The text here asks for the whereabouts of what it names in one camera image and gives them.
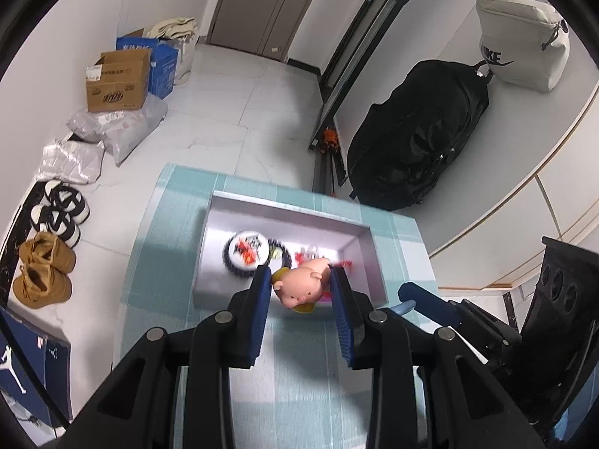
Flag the grey brown door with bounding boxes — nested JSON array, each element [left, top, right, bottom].
[[207, 0, 312, 62]]

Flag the blue jordan shoe box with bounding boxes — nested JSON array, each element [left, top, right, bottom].
[[1, 308, 72, 428]]

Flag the white cloth bag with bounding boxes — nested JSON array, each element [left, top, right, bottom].
[[144, 17, 199, 85]]

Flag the purple ring pig toy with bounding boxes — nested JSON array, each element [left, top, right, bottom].
[[271, 257, 352, 313]]

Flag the black hanging backpack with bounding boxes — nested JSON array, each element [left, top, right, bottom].
[[346, 60, 492, 211]]

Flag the grey phone box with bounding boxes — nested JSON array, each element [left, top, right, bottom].
[[192, 192, 389, 310]]

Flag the brown cardboard box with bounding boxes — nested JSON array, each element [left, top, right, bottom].
[[85, 49, 151, 113]]

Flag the white nike bag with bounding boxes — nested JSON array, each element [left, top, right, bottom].
[[475, 0, 569, 92]]

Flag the blue cardboard box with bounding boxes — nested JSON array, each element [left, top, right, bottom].
[[116, 36, 178, 98]]

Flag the black tripod stand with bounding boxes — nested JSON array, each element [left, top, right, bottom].
[[308, 0, 411, 195]]

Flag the round red white badge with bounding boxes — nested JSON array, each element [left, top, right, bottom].
[[222, 230, 270, 278]]

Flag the grey plastic parcel bag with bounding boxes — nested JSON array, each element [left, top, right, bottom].
[[67, 93, 167, 166]]

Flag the brown boot pair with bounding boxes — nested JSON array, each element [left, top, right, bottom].
[[12, 231, 76, 309]]

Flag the black white slippers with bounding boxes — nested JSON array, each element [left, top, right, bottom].
[[30, 180, 90, 248]]

